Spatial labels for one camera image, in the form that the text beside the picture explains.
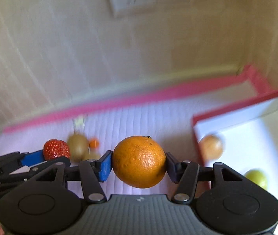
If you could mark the white mat with pink edge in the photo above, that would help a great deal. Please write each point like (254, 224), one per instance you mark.
(141, 120)

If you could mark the beige round fruit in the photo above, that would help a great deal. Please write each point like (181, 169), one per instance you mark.
(92, 155)

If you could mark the brown kiwi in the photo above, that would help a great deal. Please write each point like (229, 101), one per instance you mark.
(77, 146)

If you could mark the small orange fruit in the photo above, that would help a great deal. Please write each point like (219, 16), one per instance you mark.
(94, 143)

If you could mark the orange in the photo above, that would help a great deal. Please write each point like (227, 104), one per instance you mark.
(139, 162)

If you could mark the red box with white inside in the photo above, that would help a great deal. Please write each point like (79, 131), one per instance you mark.
(239, 127)

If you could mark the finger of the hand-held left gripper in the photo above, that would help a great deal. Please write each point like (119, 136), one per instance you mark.
(32, 158)
(55, 162)

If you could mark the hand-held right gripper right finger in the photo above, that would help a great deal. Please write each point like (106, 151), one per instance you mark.
(171, 169)

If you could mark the brown round fruit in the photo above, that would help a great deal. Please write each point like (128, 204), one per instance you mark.
(211, 147)

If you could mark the green round fruit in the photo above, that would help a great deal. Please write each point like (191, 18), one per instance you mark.
(257, 178)

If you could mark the red strawberry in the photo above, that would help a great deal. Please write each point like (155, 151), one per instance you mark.
(55, 149)

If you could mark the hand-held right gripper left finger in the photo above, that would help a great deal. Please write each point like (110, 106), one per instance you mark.
(105, 167)

